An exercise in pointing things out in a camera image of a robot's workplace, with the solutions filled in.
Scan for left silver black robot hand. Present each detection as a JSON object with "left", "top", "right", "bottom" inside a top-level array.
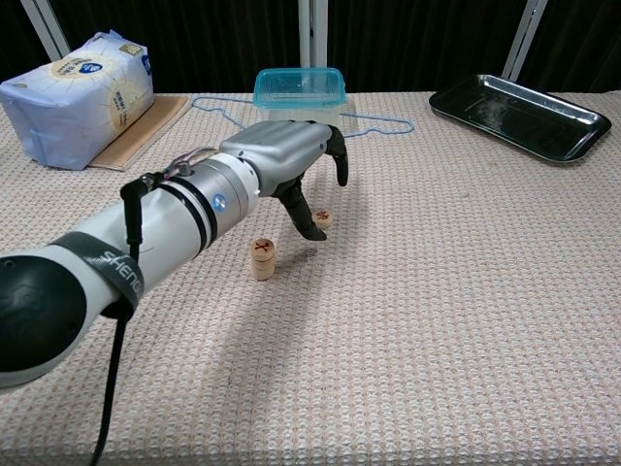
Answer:
[{"left": 218, "top": 119, "right": 350, "bottom": 242}]

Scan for wooden piece red simple glyph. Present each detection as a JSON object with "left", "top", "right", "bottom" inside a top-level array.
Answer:
[{"left": 248, "top": 237, "right": 278, "bottom": 263}]

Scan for clear container blue lid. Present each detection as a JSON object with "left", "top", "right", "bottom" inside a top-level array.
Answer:
[{"left": 252, "top": 67, "right": 348, "bottom": 128}]

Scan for light blue clothes hanger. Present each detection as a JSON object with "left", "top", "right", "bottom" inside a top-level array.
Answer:
[{"left": 190, "top": 94, "right": 416, "bottom": 142}]

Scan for flat wooden board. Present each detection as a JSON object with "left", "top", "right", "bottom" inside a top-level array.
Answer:
[{"left": 88, "top": 94, "right": 191, "bottom": 173}]

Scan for black curtain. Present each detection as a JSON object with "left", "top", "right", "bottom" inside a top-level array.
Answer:
[{"left": 0, "top": 0, "right": 621, "bottom": 94}]

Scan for white flour bag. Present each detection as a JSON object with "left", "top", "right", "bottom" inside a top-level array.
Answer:
[{"left": 0, "top": 29, "right": 156, "bottom": 172}]

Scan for black metal tray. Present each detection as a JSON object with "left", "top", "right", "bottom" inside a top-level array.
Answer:
[{"left": 428, "top": 73, "right": 613, "bottom": 165}]

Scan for coloured wire bundle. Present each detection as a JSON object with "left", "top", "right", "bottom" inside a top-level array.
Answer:
[{"left": 162, "top": 147, "right": 217, "bottom": 179}]

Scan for white frame post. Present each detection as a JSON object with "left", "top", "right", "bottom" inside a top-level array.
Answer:
[
  {"left": 501, "top": 0, "right": 549, "bottom": 83},
  {"left": 297, "top": 0, "right": 329, "bottom": 70},
  {"left": 18, "top": 0, "right": 73, "bottom": 62}
]

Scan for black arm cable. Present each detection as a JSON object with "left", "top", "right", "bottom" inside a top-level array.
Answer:
[{"left": 91, "top": 172, "right": 164, "bottom": 466}]

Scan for black printed strap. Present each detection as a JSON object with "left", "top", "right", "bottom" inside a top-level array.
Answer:
[{"left": 50, "top": 231, "right": 146, "bottom": 312}]

